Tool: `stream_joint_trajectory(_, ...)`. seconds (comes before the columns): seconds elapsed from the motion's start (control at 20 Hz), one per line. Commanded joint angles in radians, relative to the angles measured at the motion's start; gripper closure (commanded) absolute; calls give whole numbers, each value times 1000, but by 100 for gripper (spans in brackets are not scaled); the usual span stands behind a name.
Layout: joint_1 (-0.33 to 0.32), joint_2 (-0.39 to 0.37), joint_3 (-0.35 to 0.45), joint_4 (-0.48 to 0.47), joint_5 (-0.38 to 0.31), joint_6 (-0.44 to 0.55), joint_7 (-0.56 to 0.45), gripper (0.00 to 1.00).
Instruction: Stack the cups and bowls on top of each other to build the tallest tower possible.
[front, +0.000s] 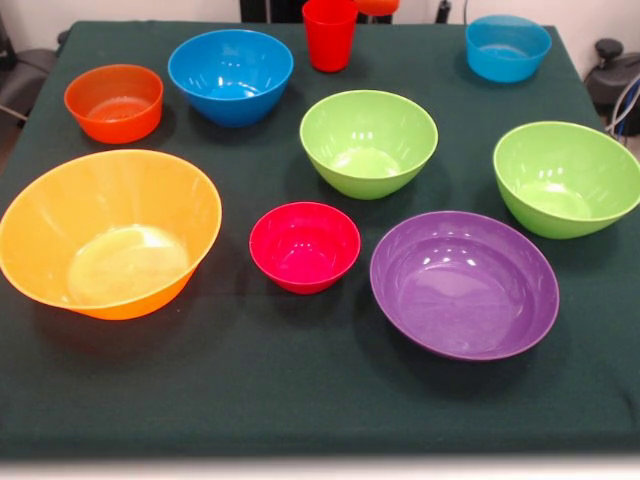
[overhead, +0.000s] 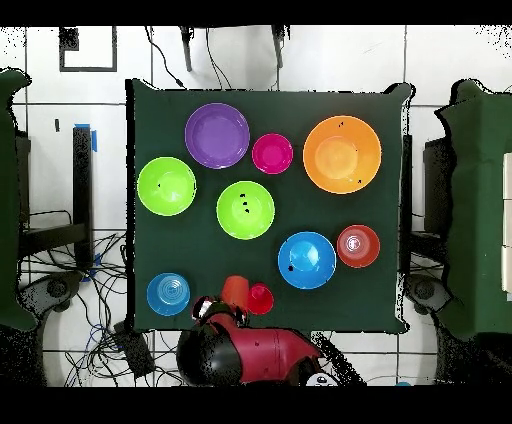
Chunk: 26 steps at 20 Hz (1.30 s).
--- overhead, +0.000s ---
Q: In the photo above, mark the orange cup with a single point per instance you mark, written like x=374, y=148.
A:
x=235, y=290

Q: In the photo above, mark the red cup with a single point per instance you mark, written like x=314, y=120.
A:
x=260, y=300

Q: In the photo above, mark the large yellow-orange bowl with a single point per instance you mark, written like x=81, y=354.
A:
x=342, y=154

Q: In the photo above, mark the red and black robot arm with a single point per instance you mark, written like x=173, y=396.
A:
x=272, y=352

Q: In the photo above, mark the small light blue bowl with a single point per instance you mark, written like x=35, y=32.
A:
x=168, y=294

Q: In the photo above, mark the dark green table cloth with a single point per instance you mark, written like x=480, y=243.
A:
x=200, y=256

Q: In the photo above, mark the black power strip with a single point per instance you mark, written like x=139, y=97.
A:
x=134, y=352

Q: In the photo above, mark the green bowl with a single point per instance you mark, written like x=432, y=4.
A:
x=166, y=196
x=245, y=220

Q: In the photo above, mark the small orange bowl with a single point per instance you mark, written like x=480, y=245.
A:
x=358, y=256

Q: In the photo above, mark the small pink-red bowl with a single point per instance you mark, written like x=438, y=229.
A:
x=272, y=153

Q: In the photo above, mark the purple bowl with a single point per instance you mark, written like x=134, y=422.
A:
x=217, y=135

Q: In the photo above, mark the black metal beam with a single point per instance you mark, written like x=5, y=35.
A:
x=407, y=200

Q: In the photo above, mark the green cloth side table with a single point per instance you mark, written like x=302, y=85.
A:
x=10, y=200
x=480, y=200

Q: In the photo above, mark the black stand leg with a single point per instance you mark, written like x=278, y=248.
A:
x=278, y=44
x=186, y=48

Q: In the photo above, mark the black metal frame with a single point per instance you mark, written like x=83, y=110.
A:
x=82, y=180

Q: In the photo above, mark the black square frame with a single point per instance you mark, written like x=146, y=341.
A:
x=114, y=48

